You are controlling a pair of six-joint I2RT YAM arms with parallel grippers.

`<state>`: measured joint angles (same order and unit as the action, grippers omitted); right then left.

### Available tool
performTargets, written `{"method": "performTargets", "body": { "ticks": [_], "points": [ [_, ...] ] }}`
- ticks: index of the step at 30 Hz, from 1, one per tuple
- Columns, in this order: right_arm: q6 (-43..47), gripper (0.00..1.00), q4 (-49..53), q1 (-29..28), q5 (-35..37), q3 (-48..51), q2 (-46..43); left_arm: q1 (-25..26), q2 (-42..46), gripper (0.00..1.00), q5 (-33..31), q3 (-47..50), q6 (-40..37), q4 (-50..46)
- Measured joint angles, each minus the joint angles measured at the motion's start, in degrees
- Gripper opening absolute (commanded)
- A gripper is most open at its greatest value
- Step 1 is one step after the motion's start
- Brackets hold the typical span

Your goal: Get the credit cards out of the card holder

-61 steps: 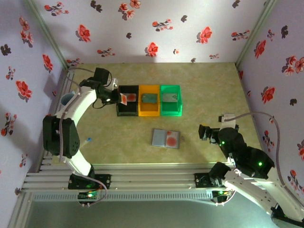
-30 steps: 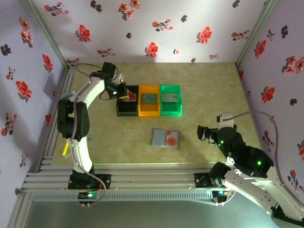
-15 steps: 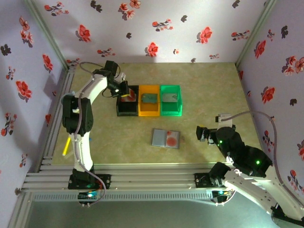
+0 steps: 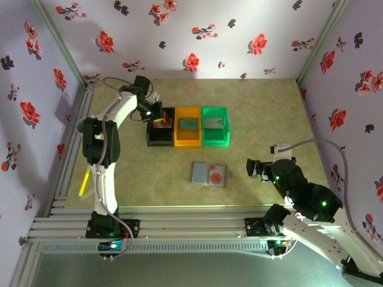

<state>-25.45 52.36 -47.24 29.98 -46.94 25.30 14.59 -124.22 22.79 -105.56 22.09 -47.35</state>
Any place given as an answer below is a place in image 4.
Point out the teal card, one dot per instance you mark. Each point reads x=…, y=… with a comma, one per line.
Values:
x=180, y=128
x=189, y=124

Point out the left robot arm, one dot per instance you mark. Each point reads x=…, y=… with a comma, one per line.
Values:
x=104, y=191

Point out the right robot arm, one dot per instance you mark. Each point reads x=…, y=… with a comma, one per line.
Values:
x=323, y=242

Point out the grey card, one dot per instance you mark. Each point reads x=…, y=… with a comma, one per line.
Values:
x=214, y=123

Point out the black plastic bin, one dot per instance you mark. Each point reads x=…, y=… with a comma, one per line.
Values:
x=161, y=138

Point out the orange plastic bin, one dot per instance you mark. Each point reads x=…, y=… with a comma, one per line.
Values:
x=188, y=138

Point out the green plastic bin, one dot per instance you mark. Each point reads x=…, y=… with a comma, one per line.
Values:
x=216, y=137

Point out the right controller board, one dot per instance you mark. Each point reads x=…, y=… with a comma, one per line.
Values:
x=278, y=242

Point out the controller board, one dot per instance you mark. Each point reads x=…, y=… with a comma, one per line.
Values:
x=278, y=242
x=112, y=246

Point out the blue mug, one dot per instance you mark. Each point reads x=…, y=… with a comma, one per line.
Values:
x=80, y=127

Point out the yellow marker pen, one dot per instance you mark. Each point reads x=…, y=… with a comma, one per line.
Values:
x=84, y=181

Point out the left controller board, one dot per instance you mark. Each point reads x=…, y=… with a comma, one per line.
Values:
x=112, y=246

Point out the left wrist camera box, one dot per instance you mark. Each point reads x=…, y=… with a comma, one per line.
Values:
x=155, y=96

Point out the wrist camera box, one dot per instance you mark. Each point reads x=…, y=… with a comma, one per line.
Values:
x=155, y=96
x=282, y=152

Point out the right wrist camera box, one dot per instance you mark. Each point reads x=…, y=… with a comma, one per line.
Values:
x=282, y=152

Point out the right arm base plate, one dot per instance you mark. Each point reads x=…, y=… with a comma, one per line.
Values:
x=252, y=228

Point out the aluminium side rail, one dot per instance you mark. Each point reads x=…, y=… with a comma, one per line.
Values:
x=85, y=104

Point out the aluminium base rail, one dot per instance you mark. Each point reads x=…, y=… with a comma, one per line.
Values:
x=191, y=224

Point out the aluminium corner post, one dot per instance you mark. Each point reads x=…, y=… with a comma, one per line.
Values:
x=321, y=39
x=60, y=43

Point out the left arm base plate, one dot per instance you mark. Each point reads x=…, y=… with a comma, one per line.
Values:
x=133, y=228

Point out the aluminium frame strut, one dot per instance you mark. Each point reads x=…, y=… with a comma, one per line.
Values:
x=24, y=266

